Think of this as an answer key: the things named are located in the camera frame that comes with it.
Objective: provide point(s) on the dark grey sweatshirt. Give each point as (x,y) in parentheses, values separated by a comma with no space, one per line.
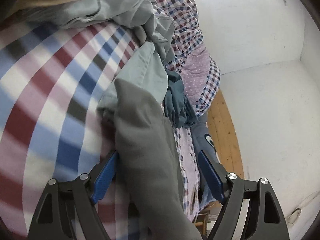
(149,163)

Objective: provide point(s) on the blue patterned pillow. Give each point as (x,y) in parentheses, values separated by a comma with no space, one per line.
(202,140)

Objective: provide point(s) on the plaid and lilac bedspread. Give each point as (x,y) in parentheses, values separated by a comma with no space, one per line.
(51,82)

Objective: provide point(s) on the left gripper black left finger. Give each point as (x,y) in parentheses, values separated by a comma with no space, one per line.
(61,201)

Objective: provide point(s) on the light grey-green garment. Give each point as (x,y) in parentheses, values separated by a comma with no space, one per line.
(152,31)

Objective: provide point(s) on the teal blue garment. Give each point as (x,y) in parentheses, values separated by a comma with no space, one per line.
(177,107)

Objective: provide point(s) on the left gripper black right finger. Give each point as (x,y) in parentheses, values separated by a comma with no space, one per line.
(265,218)

